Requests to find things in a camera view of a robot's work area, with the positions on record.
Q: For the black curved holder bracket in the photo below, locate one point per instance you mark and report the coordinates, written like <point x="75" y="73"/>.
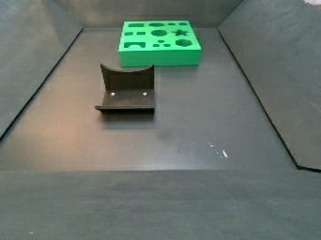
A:
<point x="127" y="84"/>

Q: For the green shape sorter block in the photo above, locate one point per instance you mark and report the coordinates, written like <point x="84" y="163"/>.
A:
<point x="161" y="43"/>

